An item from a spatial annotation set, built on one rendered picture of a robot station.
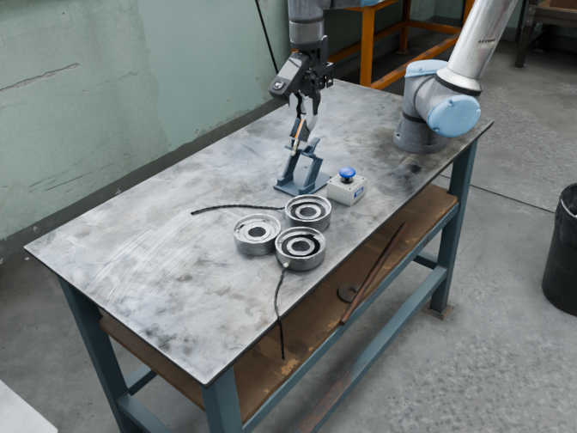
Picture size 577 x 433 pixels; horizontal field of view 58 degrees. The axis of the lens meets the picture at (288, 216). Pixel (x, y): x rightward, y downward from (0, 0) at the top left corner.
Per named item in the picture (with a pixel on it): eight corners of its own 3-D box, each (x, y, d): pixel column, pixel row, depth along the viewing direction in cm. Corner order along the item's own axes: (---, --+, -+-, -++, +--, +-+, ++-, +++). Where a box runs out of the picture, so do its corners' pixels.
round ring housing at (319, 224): (340, 218, 122) (340, 204, 120) (312, 241, 116) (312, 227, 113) (304, 204, 128) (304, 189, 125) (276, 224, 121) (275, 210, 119)
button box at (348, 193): (350, 207, 126) (351, 190, 123) (326, 197, 129) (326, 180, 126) (368, 192, 130) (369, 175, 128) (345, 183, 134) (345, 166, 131)
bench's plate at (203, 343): (206, 392, 88) (204, 384, 87) (26, 253, 120) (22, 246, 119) (493, 125, 161) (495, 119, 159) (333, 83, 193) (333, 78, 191)
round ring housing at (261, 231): (224, 247, 115) (222, 233, 113) (252, 222, 122) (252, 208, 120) (263, 264, 110) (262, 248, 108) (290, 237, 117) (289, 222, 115)
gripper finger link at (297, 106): (313, 121, 130) (316, 87, 124) (297, 130, 127) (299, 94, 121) (303, 116, 132) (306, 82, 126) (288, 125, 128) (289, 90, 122)
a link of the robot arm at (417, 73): (436, 98, 150) (442, 51, 142) (456, 118, 139) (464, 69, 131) (396, 102, 149) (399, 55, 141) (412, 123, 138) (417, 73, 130)
